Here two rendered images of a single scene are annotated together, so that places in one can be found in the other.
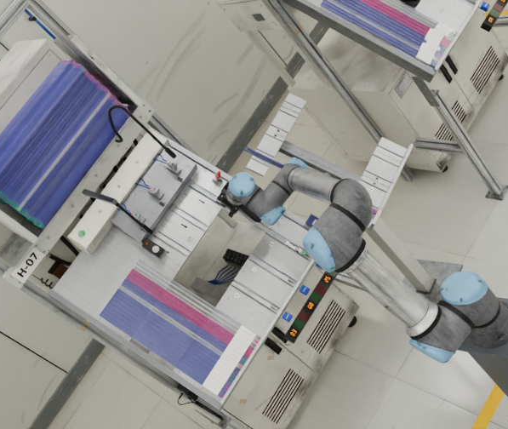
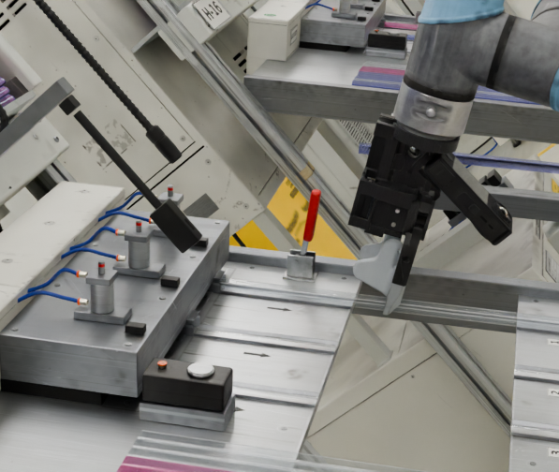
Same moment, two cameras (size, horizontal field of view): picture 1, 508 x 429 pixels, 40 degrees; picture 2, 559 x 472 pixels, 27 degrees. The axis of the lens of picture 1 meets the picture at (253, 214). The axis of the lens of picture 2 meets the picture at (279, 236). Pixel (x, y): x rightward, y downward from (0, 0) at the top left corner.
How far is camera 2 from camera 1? 1.97 m
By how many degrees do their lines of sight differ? 52
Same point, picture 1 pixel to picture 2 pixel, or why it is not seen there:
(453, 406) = not seen: outside the picture
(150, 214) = (139, 303)
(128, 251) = (84, 432)
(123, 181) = (21, 252)
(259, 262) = (555, 378)
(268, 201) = not seen: outside the picture
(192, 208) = (260, 324)
